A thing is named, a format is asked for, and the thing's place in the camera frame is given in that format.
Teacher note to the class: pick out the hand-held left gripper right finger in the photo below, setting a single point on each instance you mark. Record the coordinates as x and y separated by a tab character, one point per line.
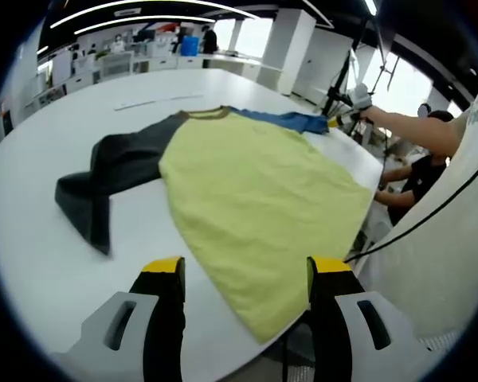
342	318

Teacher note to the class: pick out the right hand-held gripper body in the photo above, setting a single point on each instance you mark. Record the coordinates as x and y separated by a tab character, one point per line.
360	96

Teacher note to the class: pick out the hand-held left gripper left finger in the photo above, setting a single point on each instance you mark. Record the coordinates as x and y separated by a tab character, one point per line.
159	318

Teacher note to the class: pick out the yellow grey blue garment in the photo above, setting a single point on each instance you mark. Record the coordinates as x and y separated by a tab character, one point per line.
255	191

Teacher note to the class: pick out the person's right hand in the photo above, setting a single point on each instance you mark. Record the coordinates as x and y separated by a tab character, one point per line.
370	114

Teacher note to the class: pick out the black tripod stand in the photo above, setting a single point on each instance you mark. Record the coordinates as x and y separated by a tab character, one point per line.
336	89

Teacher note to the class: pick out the white square pillar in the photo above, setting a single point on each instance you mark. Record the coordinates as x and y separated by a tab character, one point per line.
288	51

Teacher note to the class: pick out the straight ceiling light strip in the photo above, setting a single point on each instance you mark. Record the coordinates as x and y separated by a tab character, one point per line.
370	6

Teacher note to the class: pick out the person's white printed shirt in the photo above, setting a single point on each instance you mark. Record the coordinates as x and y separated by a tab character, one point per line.
442	258

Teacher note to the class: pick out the blue plastic bin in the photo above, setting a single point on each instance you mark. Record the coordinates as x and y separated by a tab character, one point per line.
191	45

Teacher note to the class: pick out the white shelf cart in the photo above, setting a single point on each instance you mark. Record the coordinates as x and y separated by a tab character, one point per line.
117	65

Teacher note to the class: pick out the curved grey ceiling rail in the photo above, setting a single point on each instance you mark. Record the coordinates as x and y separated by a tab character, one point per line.
316	14

